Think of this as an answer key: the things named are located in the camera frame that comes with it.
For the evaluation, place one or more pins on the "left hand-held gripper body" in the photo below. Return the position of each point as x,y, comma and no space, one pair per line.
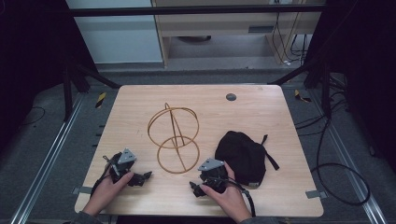
120,168

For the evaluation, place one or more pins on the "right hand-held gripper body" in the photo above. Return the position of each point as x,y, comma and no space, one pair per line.
213,174

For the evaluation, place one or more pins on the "person's left hand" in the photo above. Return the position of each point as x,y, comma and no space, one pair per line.
107,191

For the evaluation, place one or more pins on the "person's right hand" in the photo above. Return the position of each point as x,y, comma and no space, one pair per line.
229,197

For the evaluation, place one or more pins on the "black cap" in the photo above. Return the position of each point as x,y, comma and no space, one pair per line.
241,155

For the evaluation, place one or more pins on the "yellow black striped tape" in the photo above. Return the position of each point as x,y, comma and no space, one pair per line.
301,96
100,100

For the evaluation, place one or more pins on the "grey round table grommet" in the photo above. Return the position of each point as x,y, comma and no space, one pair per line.
231,97

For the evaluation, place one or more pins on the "black metal stand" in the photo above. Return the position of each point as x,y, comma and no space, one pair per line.
325,90
67,90

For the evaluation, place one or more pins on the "white cabinet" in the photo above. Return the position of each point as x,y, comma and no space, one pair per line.
118,40

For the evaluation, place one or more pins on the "black curtain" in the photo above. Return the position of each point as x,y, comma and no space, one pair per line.
31,62
364,68

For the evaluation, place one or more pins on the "light wooden desk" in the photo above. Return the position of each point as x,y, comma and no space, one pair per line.
218,26

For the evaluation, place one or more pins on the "black metal crossbar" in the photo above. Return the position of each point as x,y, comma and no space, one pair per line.
193,10

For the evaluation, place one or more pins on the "grey metal table bracket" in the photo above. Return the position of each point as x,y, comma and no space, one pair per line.
316,194
82,190

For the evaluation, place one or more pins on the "aluminium floor rail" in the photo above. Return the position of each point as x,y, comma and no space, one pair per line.
49,155
348,158

